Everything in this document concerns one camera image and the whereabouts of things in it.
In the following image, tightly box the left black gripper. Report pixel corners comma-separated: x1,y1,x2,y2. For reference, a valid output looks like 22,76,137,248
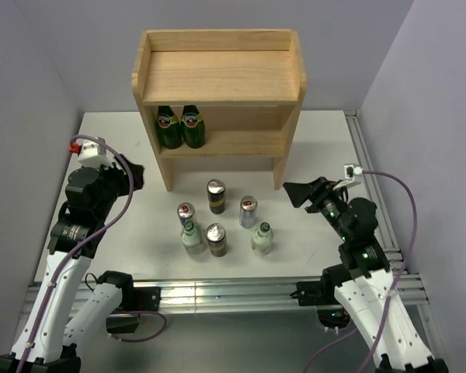
92,153,144,219

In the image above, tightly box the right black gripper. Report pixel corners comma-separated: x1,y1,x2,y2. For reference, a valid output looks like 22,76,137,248
283,176,353,241

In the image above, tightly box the silver light-blue energy can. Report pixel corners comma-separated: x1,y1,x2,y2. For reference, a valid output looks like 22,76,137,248
239,196,258,228

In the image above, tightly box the clear glass bottle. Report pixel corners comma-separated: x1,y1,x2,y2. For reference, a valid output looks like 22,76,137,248
181,221,206,255
251,221,273,256

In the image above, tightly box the blue silver Red Bull can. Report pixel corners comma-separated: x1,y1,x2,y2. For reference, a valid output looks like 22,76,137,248
177,202,197,227

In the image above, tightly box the black yellow can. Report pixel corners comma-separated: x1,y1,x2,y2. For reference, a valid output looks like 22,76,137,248
207,179,226,214
206,223,228,257

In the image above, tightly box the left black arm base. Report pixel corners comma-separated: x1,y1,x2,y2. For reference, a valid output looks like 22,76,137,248
106,287,161,335

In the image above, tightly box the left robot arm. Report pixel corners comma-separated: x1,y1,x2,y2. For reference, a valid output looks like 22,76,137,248
0,155,144,372

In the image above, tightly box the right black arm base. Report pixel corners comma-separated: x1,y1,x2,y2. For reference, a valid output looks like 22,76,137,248
290,279,350,329

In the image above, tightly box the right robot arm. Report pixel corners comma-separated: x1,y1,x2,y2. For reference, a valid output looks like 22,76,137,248
283,177,448,372

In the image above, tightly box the wooden two-tier shelf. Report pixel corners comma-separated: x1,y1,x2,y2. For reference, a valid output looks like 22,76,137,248
131,30,307,190

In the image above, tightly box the left green Perrier bottle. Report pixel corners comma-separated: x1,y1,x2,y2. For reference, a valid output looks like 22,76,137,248
156,106,183,149

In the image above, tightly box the green perrier bottle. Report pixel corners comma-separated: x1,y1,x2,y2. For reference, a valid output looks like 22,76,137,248
181,105,206,148
156,106,183,149

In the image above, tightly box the right green Perrier bottle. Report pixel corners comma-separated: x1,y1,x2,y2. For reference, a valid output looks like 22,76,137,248
181,105,206,148

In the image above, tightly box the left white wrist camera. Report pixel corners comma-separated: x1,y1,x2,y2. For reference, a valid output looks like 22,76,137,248
68,140,112,169

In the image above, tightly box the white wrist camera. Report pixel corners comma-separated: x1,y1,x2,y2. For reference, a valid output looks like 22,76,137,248
68,140,112,169
333,164,363,190

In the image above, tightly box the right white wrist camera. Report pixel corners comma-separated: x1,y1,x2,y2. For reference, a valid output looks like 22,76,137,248
333,164,363,190

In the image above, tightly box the aluminium mounting rail frame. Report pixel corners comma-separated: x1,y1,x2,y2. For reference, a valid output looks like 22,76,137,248
7,110,451,373

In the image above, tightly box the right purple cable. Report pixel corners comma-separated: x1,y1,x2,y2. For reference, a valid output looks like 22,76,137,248
301,169,418,373

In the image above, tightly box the purple cable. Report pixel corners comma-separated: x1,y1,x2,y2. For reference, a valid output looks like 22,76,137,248
301,169,418,373
11,134,134,373

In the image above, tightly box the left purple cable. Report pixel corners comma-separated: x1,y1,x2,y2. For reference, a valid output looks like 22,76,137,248
11,134,134,373

